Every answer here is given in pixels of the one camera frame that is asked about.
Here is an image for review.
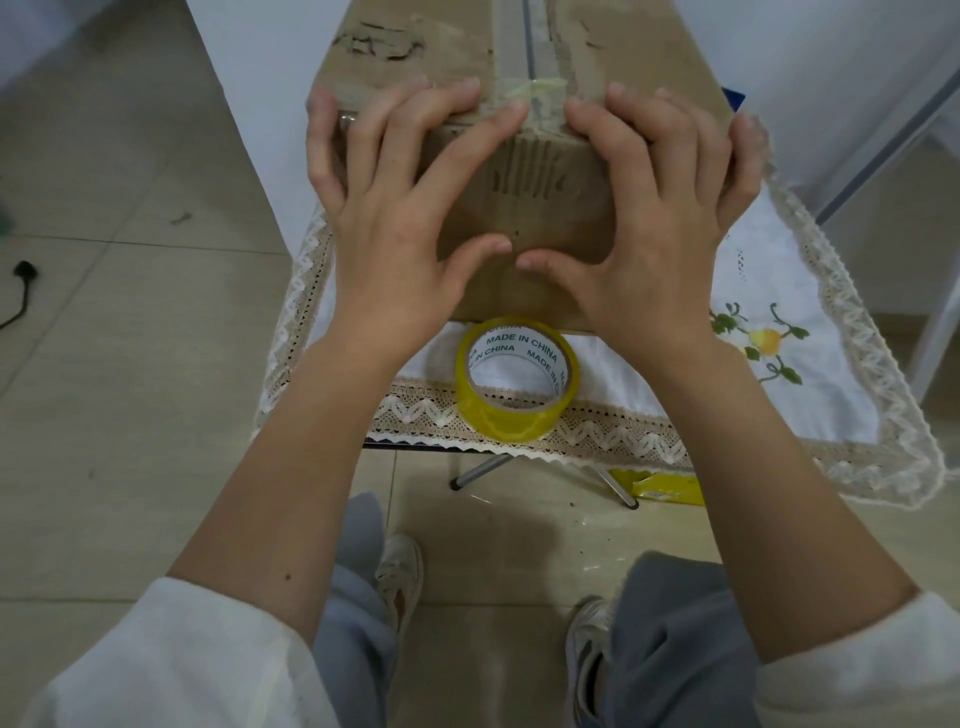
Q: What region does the person's right hand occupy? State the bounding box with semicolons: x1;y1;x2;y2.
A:
515;80;768;361

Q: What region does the person's left hand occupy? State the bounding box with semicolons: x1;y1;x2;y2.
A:
305;74;530;369

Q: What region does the brown cardboard box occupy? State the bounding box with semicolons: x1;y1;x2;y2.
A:
314;0;740;335

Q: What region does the yellow tape roll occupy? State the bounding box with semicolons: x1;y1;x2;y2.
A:
454;315;583;445

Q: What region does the person's right forearm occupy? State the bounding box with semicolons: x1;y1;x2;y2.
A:
648;337;920;665

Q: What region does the person's left forearm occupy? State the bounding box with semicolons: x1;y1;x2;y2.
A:
166;337;421;646

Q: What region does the person's left white shoe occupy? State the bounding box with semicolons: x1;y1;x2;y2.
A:
374;533;425;639

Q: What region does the person's white shoe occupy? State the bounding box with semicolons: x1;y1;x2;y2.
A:
374;533;425;639
563;596;613;728

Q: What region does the person's right trouser leg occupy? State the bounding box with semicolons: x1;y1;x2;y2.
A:
599;552;763;728

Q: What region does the person's trouser leg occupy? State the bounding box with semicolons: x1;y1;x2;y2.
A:
311;491;399;728
599;552;763;728

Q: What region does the person's right white shoe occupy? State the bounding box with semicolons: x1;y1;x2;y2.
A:
563;596;613;728

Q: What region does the person's left trouser leg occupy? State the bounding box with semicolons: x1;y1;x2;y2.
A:
311;491;399;728

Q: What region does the person's left white sleeve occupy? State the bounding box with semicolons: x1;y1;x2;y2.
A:
22;575;343;728

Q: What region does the person's white sleeve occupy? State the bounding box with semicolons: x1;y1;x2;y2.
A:
22;575;343;728
753;590;960;728

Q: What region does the person's right white sleeve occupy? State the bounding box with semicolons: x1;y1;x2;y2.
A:
753;590;960;728

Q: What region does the white lace-trimmed tablecloth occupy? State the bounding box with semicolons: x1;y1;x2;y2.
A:
253;112;948;511

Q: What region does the yellow plastic packet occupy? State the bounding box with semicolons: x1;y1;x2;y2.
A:
607;468;708;508

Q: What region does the metal table leg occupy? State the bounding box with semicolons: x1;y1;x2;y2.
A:
449;452;517;493
592;463;640;511

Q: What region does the white metal shelf rack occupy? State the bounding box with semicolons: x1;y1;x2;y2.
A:
813;44;960;406

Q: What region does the black power plug cable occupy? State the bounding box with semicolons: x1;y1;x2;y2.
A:
0;260;39;331

